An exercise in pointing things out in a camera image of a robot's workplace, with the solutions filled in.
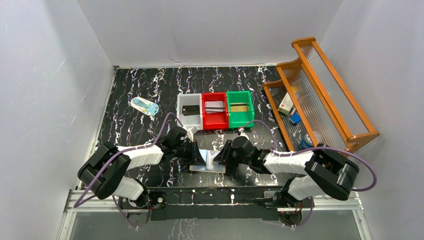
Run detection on grey cards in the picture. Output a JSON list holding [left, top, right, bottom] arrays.
[[204, 101, 225, 114]]

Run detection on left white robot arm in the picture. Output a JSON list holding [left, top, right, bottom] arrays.
[[77, 126, 206, 208]]

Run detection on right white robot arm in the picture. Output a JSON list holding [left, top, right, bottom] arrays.
[[213, 136, 359, 207]]

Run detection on black card in white bin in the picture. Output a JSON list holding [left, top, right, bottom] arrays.
[[181, 105, 201, 116]]

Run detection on gold card in green bin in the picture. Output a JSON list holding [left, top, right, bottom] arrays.
[[229, 103, 249, 113]]

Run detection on white plastic bin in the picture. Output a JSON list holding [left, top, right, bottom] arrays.
[[177, 93, 203, 131]]

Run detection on red plastic bin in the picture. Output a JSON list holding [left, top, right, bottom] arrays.
[[202, 92, 229, 130]]

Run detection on green plastic bin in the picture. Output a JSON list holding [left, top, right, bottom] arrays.
[[226, 91, 255, 129]]

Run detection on oval white blue package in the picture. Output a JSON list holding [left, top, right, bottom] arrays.
[[130, 97, 159, 116]]

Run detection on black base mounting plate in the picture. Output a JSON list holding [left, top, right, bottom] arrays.
[[118, 186, 311, 223]]

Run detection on blue small object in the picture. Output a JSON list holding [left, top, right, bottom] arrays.
[[289, 112, 302, 125]]

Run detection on blue tape roll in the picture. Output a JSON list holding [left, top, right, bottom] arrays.
[[299, 133, 315, 150]]

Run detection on white red small box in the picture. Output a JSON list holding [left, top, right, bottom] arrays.
[[277, 92, 294, 115]]

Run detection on orange wooden shelf rack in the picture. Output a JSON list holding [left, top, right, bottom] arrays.
[[263, 37, 380, 153]]

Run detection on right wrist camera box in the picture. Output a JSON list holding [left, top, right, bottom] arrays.
[[237, 127, 249, 140]]

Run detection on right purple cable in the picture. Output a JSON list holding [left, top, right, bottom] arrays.
[[239, 119, 378, 228]]

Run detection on purple cable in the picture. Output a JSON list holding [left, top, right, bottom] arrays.
[[239, 119, 378, 228], [73, 112, 186, 229]]

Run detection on aluminium frame rail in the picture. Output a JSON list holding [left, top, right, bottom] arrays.
[[56, 165, 373, 240]]

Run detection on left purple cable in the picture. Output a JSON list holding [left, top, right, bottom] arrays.
[[73, 112, 186, 229]]

